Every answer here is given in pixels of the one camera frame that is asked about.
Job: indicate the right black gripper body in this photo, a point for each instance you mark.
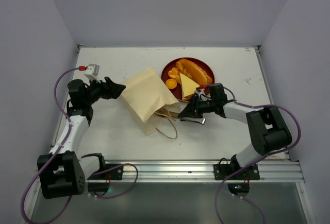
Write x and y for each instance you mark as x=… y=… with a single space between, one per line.
x=196 y=107

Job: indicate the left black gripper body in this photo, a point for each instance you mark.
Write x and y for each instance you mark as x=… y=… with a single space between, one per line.
x=95 y=92

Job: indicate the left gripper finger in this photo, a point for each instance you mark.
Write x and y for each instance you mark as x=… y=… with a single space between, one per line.
x=108 y=80
x=114 y=90

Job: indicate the metal tongs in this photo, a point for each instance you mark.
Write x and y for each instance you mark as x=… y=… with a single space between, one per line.
x=190 y=119

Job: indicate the fake sandwich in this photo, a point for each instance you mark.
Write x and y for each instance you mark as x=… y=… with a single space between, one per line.
x=188 y=87

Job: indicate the beige paper bag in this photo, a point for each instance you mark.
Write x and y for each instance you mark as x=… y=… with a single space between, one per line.
x=144 y=95

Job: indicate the small round fake bun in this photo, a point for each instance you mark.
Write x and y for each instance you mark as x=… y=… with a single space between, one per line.
x=171 y=84

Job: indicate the fake hot dog bun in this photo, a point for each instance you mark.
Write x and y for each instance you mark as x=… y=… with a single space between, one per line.
x=193 y=72

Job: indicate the braided fake bread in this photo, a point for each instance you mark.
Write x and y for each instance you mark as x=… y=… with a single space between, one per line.
x=201 y=69
x=175 y=72

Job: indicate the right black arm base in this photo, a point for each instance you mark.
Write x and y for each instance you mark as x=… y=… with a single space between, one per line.
x=226 y=167

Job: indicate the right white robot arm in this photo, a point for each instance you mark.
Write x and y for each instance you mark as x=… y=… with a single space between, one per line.
x=267 y=128

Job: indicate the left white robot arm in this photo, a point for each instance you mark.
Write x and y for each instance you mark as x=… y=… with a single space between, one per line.
x=62 y=173

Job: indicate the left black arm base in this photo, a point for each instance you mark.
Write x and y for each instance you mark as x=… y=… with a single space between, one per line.
x=108 y=173

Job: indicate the red round tray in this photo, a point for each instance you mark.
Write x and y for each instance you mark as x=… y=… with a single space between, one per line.
x=177 y=91

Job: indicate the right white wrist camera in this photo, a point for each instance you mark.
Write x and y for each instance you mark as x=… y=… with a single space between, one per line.
x=199 y=92

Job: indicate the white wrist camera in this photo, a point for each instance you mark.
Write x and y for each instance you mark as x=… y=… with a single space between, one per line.
x=91 y=72
x=199 y=92

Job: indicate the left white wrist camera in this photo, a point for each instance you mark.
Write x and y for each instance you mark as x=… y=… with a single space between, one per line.
x=91 y=72

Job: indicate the aluminium rail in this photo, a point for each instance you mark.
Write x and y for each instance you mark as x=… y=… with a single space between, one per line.
x=157 y=171

